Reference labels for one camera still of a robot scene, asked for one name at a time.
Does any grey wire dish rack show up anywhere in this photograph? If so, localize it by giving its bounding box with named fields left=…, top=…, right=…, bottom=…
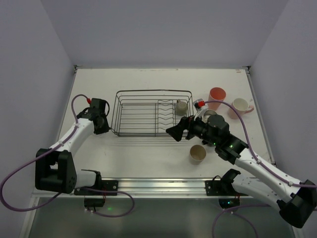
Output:
left=111, top=89, right=194, bottom=137

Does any beige tall cup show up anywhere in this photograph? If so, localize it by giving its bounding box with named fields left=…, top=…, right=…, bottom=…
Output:
left=189, top=145, right=207, bottom=165

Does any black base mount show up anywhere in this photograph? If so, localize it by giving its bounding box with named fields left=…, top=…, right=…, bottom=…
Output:
left=74, top=180, right=118, bottom=209
left=205, top=176, right=240, bottom=209

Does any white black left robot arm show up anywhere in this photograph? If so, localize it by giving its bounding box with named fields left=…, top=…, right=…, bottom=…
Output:
left=35, top=98, right=110, bottom=194

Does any cream cup brown band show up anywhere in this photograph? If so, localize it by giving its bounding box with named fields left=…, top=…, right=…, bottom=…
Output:
left=203, top=110, right=217, bottom=119

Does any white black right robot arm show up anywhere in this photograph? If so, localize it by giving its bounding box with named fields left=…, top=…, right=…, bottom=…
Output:
left=166, top=115, right=317, bottom=228

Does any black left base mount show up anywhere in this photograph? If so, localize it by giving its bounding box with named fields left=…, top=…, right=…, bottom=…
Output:
left=74, top=180, right=118, bottom=209

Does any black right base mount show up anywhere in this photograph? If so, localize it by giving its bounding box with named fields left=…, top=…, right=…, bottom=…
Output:
left=205, top=176, right=240, bottom=209

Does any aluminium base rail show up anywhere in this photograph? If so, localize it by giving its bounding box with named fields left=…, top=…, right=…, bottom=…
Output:
left=32, top=177, right=248, bottom=199

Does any pink faceted mug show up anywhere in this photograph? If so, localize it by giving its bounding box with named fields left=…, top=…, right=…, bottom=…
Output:
left=228, top=98, right=254, bottom=119

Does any grey beige small mug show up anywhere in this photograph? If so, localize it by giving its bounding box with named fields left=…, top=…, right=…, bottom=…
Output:
left=175, top=100, right=188, bottom=116

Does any black mug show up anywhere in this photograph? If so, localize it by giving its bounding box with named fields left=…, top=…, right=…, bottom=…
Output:
left=202, top=140, right=211, bottom=146

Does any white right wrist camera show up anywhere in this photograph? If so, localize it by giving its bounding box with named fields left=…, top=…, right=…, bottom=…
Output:
left=193, top=99, right=209, bottom=119

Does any salmon pink plastic cup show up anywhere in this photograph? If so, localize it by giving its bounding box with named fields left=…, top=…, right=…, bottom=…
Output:
left=208, top=87, right=226, bottom=111

